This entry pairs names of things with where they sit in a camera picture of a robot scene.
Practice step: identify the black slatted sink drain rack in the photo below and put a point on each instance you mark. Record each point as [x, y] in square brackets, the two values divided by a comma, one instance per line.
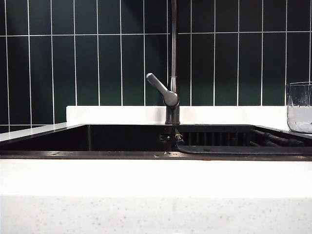
[219, 149]

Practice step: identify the clear faceted glass mug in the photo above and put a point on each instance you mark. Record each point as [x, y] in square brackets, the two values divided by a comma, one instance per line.
[299, 122]

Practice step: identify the grey steel faucet spout column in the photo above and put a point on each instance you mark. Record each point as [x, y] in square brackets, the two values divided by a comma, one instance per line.
[172, 114]

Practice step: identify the white stone backsplash ledge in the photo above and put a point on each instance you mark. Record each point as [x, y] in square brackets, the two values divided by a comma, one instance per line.
[117, 114]

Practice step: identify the black kitchen sink basin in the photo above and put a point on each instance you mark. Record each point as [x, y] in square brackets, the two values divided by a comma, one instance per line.
[122, 140]

